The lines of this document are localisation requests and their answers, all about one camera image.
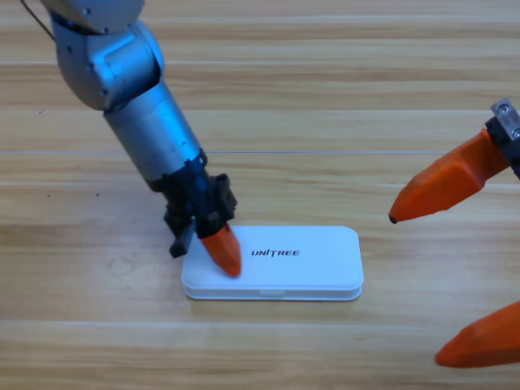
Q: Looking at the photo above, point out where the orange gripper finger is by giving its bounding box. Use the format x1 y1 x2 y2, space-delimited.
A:
434 300 520 369

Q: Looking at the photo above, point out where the thin brown cable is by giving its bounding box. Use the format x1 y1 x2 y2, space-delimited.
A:
19 0 57 41

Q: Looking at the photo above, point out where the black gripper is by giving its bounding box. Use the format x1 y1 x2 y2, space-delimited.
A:
388 97 520 224
148 152 243 278

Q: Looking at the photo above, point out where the white Unitree pencil case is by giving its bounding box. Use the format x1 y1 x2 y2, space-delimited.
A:
181 225 365 302

